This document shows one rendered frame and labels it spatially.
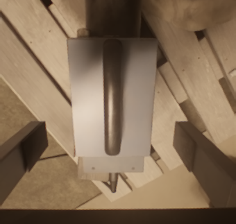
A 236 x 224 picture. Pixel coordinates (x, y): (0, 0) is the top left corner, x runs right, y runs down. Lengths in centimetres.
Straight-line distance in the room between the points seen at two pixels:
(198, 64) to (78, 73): 40
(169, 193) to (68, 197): 50
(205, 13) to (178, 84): 21
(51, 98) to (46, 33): 19
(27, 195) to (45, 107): 58
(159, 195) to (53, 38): 82
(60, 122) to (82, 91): 30
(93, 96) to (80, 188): 70
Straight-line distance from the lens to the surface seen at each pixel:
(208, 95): 62
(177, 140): 16
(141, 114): 29
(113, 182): 49
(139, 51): 27
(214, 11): 57
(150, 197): 96
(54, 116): 57
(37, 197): 103
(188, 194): 100
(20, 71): 58
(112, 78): 22
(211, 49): 62
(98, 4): 31
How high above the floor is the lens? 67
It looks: 73 degrees down
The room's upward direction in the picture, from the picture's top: 177 degrees clockwise
